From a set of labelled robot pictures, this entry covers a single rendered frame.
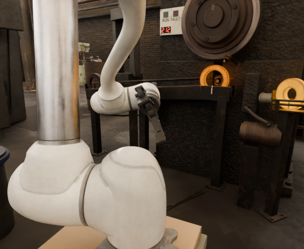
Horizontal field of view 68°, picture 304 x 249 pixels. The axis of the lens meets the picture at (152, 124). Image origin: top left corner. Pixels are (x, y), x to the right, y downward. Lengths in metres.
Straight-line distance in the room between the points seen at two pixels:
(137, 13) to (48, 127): 0.39
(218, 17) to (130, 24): 0.80
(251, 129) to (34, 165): 1.10
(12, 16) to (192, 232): 3.27
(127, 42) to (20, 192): 0.51
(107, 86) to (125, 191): 0.49
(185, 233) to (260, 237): 0.72
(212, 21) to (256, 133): 0.67
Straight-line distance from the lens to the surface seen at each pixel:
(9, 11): 3.53
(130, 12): 0.70
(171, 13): 1.82
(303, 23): 1.63
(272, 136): 1.35
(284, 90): 1.34
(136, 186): 0.50
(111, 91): 0.90
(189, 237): 0.72
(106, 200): 0.52
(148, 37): 8.97
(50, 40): 0.58
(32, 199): 0.61
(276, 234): 1.44
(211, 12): 1.46
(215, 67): 1.53
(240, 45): 1.49
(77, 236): 0.75
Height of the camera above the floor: 0.86
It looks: 15 degrees down
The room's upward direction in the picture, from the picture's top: straight up
